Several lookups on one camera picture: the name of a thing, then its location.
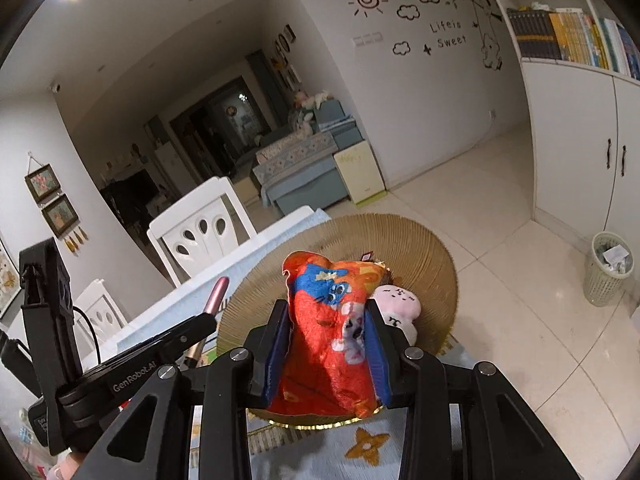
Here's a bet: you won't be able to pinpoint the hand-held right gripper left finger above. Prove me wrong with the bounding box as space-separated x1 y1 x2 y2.
85 299 293 480

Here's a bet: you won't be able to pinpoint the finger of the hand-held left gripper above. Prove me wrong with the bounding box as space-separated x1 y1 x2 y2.
155 312 217 361

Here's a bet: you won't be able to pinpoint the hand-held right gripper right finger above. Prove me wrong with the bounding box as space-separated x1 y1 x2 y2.
364 298 586 480

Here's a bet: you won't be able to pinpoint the rose pink metallic wand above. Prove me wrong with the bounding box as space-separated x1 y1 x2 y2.
182 276 230 367

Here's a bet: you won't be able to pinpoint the orange snack bag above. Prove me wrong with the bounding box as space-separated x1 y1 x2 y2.
265 251 388 418

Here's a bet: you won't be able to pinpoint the woven brown basket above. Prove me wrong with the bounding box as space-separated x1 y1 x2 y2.
218 214 458 428

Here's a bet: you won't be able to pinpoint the white desktop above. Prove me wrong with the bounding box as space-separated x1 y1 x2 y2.
115 205 621 480

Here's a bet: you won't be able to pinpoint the person's left hand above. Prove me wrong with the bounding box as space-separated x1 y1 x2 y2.
50 452 91 480

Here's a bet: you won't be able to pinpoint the white wooden chair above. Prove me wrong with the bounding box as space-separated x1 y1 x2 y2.
147 176 258 288
75 278 126 341

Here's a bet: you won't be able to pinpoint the pink plush toy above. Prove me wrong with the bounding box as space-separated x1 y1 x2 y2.
374 282 422 346

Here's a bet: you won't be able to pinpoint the yellow hanging tassels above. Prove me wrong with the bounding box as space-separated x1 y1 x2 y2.
62 230 90 256

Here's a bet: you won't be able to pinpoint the blue patterned tablecloth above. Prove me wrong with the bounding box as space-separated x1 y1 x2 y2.
115 205 621 480

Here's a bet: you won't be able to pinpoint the black television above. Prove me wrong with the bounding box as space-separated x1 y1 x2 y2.
100 169 158 211

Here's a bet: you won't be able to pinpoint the white refrigerator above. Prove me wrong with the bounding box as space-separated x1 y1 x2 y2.
152 140 196 196

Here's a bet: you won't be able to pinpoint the cream white board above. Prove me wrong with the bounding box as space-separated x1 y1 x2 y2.
335 141 387 205

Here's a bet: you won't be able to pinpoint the blue sofa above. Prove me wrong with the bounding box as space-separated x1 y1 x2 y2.
252 100 386 211

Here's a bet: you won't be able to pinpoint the dark glass door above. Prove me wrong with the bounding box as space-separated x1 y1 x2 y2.
170 77 273 176

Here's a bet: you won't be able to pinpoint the white mesh wastebasket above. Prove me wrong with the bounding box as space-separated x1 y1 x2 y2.
582 231 635 307

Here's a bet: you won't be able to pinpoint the white crumpled paper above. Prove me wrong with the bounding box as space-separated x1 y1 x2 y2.
602 245 628 273

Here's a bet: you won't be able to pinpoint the white stuffed animal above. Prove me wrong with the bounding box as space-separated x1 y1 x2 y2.
295 89 333 110

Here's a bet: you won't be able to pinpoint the white bookshelf cabinet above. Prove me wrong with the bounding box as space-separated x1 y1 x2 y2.
472 0 640 281

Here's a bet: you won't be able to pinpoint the row of black books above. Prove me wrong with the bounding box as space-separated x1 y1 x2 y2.
507 9 563 60

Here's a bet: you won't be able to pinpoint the row of yellow books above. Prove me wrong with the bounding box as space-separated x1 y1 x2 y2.
549 10 608 68

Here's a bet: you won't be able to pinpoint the row of blue white books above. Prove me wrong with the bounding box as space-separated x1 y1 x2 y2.
597 17 640 81

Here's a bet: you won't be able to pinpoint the black cable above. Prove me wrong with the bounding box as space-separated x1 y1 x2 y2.
74 307 102 361

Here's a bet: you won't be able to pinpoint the large framed wall poster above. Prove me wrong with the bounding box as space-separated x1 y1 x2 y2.
0 245 23 321

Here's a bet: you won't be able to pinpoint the small framed wall picture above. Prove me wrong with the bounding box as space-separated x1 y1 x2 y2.
41 195 78 233
25 164 61 203

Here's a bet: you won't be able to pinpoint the cluster of small wall pictures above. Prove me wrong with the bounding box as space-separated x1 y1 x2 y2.
272 25 301 88

